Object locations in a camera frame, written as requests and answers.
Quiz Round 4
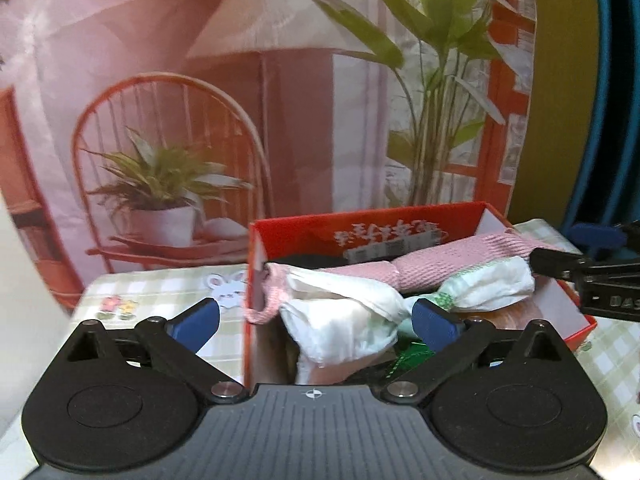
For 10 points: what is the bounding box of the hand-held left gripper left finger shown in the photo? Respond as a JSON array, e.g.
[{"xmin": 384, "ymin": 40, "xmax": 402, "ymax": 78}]
[{"xmin": 65, "ymin": 297, "xmax": 249, "ymax": 405}]

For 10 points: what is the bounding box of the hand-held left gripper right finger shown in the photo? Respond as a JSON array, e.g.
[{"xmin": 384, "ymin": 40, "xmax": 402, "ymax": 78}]
[{"xmin": 382, "ymin": 297, "xmax": 567, "ymax": 406}]

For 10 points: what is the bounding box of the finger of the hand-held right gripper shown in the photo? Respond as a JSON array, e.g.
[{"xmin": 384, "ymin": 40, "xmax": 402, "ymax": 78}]
[
  {"xmin": 569, "ymin": 222, "xmax": 640, "ymax": 252},
  {"xmin": 529, "ymin": 249, "xmax": 593, "ymax": 281}
]

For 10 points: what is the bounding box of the pink knitted cloth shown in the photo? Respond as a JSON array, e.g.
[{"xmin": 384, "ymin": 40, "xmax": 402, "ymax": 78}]
[{"xmin": 245, "ymin": 234, "xmax": 556, "ymax": 324}]

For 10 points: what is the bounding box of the white green plastic bag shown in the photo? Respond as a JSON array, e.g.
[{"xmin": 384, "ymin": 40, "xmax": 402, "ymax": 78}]
[{"xmin": 277, "ymin": 256, "xmax": 536, "ymax": 383}]

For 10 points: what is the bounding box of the red cardboard box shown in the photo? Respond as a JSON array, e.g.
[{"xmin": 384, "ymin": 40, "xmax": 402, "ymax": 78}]
[{"xmin": 242, "ymin": 201, "xmax": 598, "ymax": 386}]

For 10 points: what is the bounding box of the green packet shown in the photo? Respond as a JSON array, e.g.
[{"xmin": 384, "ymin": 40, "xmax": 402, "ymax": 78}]
[{"xmin": 385, "ymin": 330, "xmax": 442, "ymax": 377}]

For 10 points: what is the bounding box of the checked bunny print tablecloth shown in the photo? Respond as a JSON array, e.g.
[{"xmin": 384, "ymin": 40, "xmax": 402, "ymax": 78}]
[{"xmin": 70, "ymin": 217, "xmax": 640, "ymax": 461}]

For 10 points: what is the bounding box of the teal curtain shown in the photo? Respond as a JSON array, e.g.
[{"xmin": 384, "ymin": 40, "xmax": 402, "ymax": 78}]
[{"xmin": 560, "ymin": 0, "xmax": 640, "ymax": 241}]

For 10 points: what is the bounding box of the white marble panel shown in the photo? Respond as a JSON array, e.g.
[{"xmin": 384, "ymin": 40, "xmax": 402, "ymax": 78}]
[{"xmin": 0, "ymin": 195, "xmax": 72, "ymax": 431}]

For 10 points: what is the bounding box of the printed room scene backdrop cloth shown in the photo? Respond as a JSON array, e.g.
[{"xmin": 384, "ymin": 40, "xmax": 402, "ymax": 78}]
[{"xmin": 0, "ymin": 0, "xmax": 538, "ymax": 311}]

